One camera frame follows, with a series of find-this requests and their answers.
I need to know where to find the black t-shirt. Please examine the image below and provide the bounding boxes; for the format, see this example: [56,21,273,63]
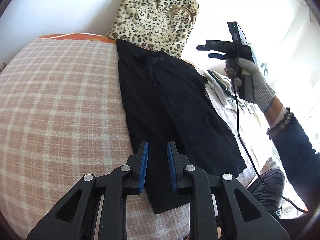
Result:
[116,40,246,214]

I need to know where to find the right forearm black fuzzy sleeve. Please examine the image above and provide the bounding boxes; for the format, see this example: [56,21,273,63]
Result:
[264,96,319,211]

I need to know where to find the stack of folded light clothes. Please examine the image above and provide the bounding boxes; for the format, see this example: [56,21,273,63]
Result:
[196,69,236,120]

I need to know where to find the right hand grey knit glove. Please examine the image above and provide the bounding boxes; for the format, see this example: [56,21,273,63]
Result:
[225,58,275,113]

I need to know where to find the green striped white pillow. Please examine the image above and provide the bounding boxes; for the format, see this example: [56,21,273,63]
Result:
[248,43,268,80]

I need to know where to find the grey striped trousers leg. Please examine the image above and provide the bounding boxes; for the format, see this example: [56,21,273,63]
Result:
[247,168,285,215]

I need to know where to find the leopard print plush bag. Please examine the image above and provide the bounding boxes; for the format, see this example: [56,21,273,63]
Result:
[107,0,199,57]

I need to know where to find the pink plaid blanket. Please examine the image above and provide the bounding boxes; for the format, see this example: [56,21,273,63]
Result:
[0,37,251,240]

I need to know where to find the orange patterned bedsheet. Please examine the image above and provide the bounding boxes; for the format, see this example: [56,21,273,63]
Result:
[39,33,116,44]

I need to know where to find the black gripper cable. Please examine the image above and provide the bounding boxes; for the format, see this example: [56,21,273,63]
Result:
[229,29,309,213]

